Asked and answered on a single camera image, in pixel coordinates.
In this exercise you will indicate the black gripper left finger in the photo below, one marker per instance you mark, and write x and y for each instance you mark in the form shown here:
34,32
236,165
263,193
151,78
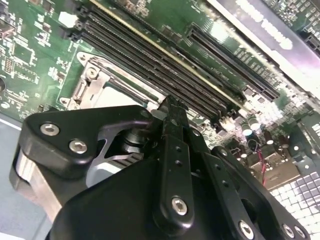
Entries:
175,175

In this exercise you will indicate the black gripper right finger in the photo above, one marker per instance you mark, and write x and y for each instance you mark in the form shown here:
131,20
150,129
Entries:
221,175

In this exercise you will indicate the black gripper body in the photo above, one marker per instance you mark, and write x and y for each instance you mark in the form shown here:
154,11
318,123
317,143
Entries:
112,212

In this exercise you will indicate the silver CPU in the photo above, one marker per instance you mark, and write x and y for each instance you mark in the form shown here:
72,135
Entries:
120,96

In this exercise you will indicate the metal socket cover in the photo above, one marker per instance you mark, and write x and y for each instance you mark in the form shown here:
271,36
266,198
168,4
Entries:
96,86

